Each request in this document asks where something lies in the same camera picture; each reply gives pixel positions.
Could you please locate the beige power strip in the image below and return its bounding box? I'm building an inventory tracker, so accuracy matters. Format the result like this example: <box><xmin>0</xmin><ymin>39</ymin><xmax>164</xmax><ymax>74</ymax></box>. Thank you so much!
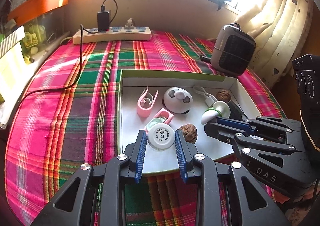
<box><xmin>82</xmin><ymin>26</ymin><xmax>152</xmax><ymax>43</ymax></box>

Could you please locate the black charger cable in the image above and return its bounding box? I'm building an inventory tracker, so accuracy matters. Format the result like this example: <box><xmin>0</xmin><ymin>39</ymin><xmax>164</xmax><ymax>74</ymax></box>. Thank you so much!
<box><xmin>17</xmin><ymin>0</ymin><xmax>118</xmax><ymax>106</ymax></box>

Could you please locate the black window latch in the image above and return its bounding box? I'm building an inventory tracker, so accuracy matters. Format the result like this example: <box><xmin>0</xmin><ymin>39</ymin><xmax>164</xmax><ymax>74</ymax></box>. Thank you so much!
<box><xmin>217</xmin><ymin>0</ymin><xmax>232</xmax><ymax>11</ymax></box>

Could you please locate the striped white box lid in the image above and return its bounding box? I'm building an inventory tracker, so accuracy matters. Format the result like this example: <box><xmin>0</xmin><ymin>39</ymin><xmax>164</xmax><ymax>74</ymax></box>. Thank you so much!
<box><xmin>0</xmin><ymin>26</ymin><xmax>25</xmax><ymax>58</ymax></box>

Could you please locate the white egg shaped object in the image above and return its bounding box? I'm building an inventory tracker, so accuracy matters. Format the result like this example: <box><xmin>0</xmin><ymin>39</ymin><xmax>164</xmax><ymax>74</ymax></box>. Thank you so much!
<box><xmin>201</xmin><ymin>109</ymin><xmax>220</xmax><ymax>125</ymax></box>

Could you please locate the black rectangular remote device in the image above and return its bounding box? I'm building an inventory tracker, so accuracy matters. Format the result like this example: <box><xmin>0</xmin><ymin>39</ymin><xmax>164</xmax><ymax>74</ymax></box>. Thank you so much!
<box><xmin>227</xmin><ymin>100</ymin><xmax>248</xmax><ymax>121</ymax></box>

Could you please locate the white round mini fan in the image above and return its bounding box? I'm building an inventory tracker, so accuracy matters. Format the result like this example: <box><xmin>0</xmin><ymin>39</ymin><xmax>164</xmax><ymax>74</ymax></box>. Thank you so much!
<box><xmin>162</xmin><ymin>87</ymin><xmax>193</xmax><ymax>114</ymax></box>

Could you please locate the green white spool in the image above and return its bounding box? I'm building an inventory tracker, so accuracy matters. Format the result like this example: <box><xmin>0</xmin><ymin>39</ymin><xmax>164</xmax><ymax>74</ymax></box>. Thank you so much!
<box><xmin>206</xmin><ymin>101</ymin><xmax>231</xmax><ymax>118</ymax></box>

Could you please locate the yellow green toy package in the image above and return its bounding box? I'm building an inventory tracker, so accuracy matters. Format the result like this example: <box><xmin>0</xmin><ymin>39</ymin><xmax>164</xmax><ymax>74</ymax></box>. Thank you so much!
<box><xmin>22</xmin><ymin>23</ymin><xmax>47</xmax><ymax>64</ymax></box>

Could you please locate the brown walnut in tray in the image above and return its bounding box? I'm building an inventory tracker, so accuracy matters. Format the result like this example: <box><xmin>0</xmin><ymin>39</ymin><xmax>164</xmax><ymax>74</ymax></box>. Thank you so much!
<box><xmin>216</xmin><ymin>89</ymin><xmax>232</xmax><ymax>103</ymax></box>

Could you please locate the cream heart pattern curtain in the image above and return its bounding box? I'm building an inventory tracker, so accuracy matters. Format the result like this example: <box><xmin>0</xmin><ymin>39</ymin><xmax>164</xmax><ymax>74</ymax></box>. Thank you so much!
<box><xmin>236</xmin><ymin>0</ymin><xmax>313</xmax><ymax>88</ymax></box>

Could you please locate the pink plastic clip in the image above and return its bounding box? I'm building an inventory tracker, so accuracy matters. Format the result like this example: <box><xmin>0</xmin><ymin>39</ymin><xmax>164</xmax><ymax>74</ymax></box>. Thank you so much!
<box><xmin>137</xmin><ymin>86</ymin><xmax>159</xmax><ymax>118</ymax></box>

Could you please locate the black charger adapter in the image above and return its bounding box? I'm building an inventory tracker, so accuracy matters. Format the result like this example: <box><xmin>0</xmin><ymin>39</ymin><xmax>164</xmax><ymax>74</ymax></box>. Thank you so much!
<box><xmin>97</xmin><ymin>5</ymin><xmax>110</xmax><ymax>32</ymax></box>

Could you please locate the white green cardboard tray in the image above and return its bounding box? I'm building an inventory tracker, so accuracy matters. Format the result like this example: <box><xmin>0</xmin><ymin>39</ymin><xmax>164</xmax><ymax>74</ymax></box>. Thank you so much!
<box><xmin>117</xmin><ymin>70</ymin><xmax>260</xmax><ymax>160</ymax></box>

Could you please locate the brown walnut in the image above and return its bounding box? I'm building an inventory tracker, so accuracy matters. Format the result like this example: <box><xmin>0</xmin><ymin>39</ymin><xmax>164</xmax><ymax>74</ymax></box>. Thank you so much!
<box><xmin>179</xmin><ymin>124</ymin><xmax>197</xmax><ymax>144</ymax></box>
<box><xmin>216</xmin><ymin>89</ymin><xmax>232</xmax><ymax>103</ymax></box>

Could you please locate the yellow green cardboard box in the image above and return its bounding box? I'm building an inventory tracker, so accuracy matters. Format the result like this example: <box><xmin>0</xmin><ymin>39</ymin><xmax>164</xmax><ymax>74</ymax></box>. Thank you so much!
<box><xmin>1</xmin><ymin>42</ymin><xmax>25</xmax><ymax>129</ymax></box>

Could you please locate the orange plastic tray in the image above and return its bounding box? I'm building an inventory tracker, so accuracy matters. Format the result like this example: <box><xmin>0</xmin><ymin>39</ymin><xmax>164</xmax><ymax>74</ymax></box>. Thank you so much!
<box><xmin>8</xmin><ymin>0</ymin><xmax>68</xmax><ymax>26</ymax></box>

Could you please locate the grey portable heater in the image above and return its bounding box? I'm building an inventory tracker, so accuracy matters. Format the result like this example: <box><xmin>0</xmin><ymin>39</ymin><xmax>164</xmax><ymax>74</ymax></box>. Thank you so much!
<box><xmin>210</xmin><ymin>23</ymin><xmax>256</xmax><ymax>77</ymax></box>

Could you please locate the white round cap container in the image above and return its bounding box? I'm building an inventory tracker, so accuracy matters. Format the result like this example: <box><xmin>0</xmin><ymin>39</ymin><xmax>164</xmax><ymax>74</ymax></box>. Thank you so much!
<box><xmin>148</xmin><ymin>123</ymin><xmax>175</xmax><ymax>151</ymax></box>

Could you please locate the beige plug on strip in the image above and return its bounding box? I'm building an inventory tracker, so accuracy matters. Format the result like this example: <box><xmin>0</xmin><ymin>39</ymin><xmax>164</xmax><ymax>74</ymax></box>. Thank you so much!
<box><xmin>124</xmin><ymin>18</ymin><xmax>135</xmax><ymax>30</ymax></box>

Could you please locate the white usb cable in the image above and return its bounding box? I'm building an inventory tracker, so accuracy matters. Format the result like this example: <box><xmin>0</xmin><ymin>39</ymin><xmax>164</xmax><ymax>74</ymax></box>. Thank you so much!
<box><xmin>192</xmin><ymin>85</ymin><xmax>218</xmax><ymax>108</ymax></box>

